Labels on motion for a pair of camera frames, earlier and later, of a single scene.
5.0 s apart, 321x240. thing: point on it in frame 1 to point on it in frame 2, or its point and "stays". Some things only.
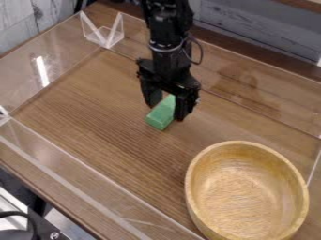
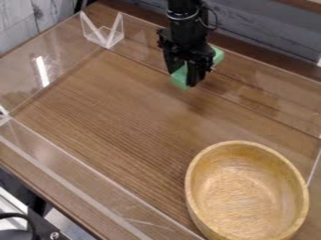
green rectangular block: [163, 114] to [179, 78]
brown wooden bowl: [247, 192] stays
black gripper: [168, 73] to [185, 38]
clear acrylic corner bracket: [104, 35] stays
